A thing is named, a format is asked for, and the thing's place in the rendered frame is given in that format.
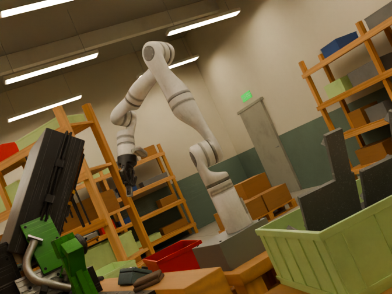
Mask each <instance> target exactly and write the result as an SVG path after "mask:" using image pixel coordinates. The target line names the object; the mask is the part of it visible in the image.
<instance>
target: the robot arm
mask: <svg viewBox="0 0 392 294"><path fill-rule="evenodd" d="M142 56H143V59H144V61H145V64H146V65H147V67H148V70H147V71H146V72H145V73H144V74H143V75H142V76H141V77H140V78H139V79H137V80H136V81H135V82H134V83H133V85H132V86H131V87H130V89H129V91H128V93H127V95H126V96H125V98H124V99H123V100H122V101H121V102H120V103H119V104H118V105H117V106H116V107H115V108H114V110H113V111H112V113H111V116H110V118H111V122H112V123H113V124H114V125H119V126H123V127H126V129H123V130H120V131H118V132H117V162H118V166H119V167H121V170H119V171H118V172H119V174H120V177H121V180H122V183H123V184H125V187H126V194H127V197H133V189H132V187H134V186H135V184H136V182H137V176H134V174H135V171H134V166H136V165H137V156H140V157H147V156H148V153H147V151H146V150H144V149H143V148H141V147H140V146H135V141H134V133H135V126H136V123H137V115H136V114H135V112H134V111H132V110H137V109H139V108H140V106H141V104H142V103H143V101H144V99H145V97H146V95H147V94H148V93H149V91H150V89H151V88H152V86H153V85H154V84H155V83H156V81H157V82H158V84H159V86H160V88H161V90H162V92H163V94H164V96H165V98H166V100H167V102H168V104H169V106H170V108H171V110H172V112H173V114H174V115H175V116H176V117H177V118H178V119H179V120H180V121H182V122H184V123H186V124H187V125H189V126H191V127H193V128H194V129H195V130H196V131H198V132H199V133H200V134H201V136H202V137H203V138H204V141H202V142H199V143H197V144H195V145H193V146H191V147H190V148H189V154H190V157H191V160H192V162H193V164H194V166H195V167H196V169H197V171H198V173H199V175H200V177H201V179H202V181H203V183H204V185H205V187H206V189H207V192H208V194H209V196H210V198H211V200H212V202H213V204H214V207H215V209H216V211H217V213H218V215H219V217H220V219H221V221H222V224H223V226H224V228H225V230H226V233H227V234H231V233H234V232H236V231H239V230H241V229H243V228H245V227H247V226H248V225H250V224H251V223H253V220H252V218H251V216H250V214H249V212H248V209H247V207H246V205H245V203H244V201H243V199H242V198H239V196H238V194H237V191H236V189H235V187H234V185H233V183H232V181H231V179H230V177H229V174H228V173H227V172H226V171H223V172H213V171H210V170H209V169H208V167H209V166H212V165H214V164H216V163H219V162H221V161H222V160H223V151H222V148H221V146H220V144H219V143H218V141H217V140H216V138H215V136H214V134H213V133H212V131H211V130H210V128H209V127H208V124H207V123H206V121H205V120H204V118H203V116H202V114H201V112H200V110H199V108H198V106H197V103H196V101H195V99H194V97H193V95H192V93H191V92H190V90H189V88H188V87H187V86H186V85H185V84H184V83H183V82H182V81H181V80H180V79H179V78H178V77H177V76H176V75H175V74H174V73H173V72H172V71H171V70H170V68H169V65H170V64H171V63H172V61H173V59H174V48H173V46H172V45H171V44H169V43H165V42H160V41H149V42H147V43H145V45H144V46H143V49H142Z"/></svg>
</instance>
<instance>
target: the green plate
mask: <svg viewBox="0 0 392 294"><path fill-rule="evenodd" d="M45 217H46V215H44V216H43V220H40V218H41V217H39V218H36V219H34V220H31V221H29V222H26V223H24V224H22V225H20V228H21V230H22V232H23V234H24V236H25V238H26V240H27V237H28V235H32V236H35V237H38V238H41V239H43V242H42V244H38V245H37V247H36V249H35V252H34V254H33V255H34V257H35V260H36V262H37V264H38V266H39V267H40V269H41V271H42V273H43V275H45V274H47V273H49V272H51V271H53V270H56V269H57V268H59V267H61V266H62V265H63V263H62V260H61V259H58V258H57V256H56V255H55V252H54V249H53V247H52V245H51V241H53V240H55V239H57V238H59V237H61V236H60V234H59V233H58V230H57V228H56V227H55V225H54V223H53V221H52V219H51V217H50V215H48V219H47V221H44V220H45ZM27 242H28V244H29V242H30V241H29V240H27Z"/></svg>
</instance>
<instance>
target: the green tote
mask: <svg viewBox="0 0 392 294"><path fill-rule="evenodd" d="M288 225H289V226H291V227H293V228H295V229H297V230H286V228H287V226H288ZM304 225H305V224H304V221H303V216H302V213H301V210H300V208H298V209H296V210H294V211H292V212H290V213H288V214H286V215H284V216H282V217H280V218H278V219H276V220H273V221H272V222H270V223H268V224H266V225H264V226H262V227H259V228H258V229H256V230H255V232H256V234H257V236H260V238H261V240H262V243H263V245H264V247H265V249H266V251H267V254H268V256H269V259H270V260H271V262H272V265H273V267H274V269H275V272H276V274H277V276H276V279H278V280H280V283H281V284H283V285H286V286H289V287H291V288H295V289H298V290H300V291H304V292H307V293H310V294H381V293H382V292H384V291H386V290H388V289H389V288H391V287H392V195H390V196H388V197H386V198H385V199H383V200H381V201H379V202H377V203H375V204H373V205H371V206H369V207H367V208H365V209H363V210H361V211H359V212H357V213H355V214H353V215H351V216H349V217H347V218H345V219H343V220H341V221H339V222H338V223H336V224H334V225H332V226H330V227H328V228H326V229H324V230H322V231H309V230H306V228H305V227H304Z"/></svg>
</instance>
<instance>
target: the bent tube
mask: <svg viewBox="0 0 392 294"><path fill-rule="evenodd" d="M27 240H29V241H30V242H29V245H28V247H27V249H26V252H25V254H24V256H23V261H22V267H23V272H24V274H25V276H26V277H27V279H28V280H29V281H30V282H32V283H33V284H35V285H37V286H42V285H44V286H49V288H50V289H55V290H58V291H64V292H70V291H71V284H70V283H64V282H59V281H54V280H50V279H45V278H41V277H39V276H38V275H36V274H35V273H34V271H33V270H32V266H31V260H32V257H33V254H34V252H35V249H36V247H37V245H38V244H42V242H43V239H41V238H38V237H35V236H32V235H28V237H27Z"/></svg>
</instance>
